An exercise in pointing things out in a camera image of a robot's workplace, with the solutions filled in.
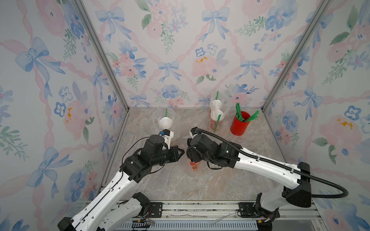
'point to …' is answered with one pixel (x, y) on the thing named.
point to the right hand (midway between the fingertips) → (193, 148)
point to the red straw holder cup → (238, 127)
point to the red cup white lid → (216, 104)
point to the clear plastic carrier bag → (159, 112)
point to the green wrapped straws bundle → (239, 114)
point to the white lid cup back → (214, 114)
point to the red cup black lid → (194, 165)
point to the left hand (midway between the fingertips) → (186, 151)
